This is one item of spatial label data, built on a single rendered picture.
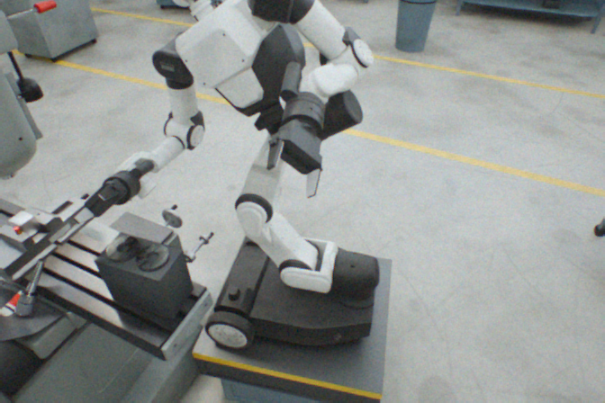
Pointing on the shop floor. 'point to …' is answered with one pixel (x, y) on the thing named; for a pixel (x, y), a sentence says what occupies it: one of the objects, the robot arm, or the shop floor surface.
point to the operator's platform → (303, 362)
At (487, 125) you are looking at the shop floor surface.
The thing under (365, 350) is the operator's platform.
